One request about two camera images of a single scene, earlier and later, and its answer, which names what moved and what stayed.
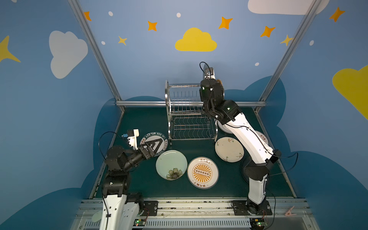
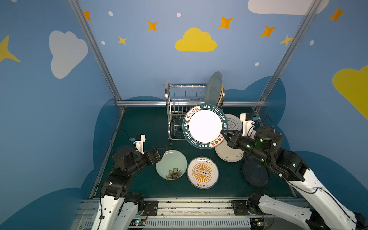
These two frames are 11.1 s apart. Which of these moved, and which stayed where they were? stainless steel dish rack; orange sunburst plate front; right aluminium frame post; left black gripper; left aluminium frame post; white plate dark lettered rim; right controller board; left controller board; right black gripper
Moved: right black gripper; left black gripper; white plate dark lettered rim
Stayed: stainless steel dish rack; left aluminium frame post; orange sunburst plate front; right controller board; right aluminium frame post; left controller board
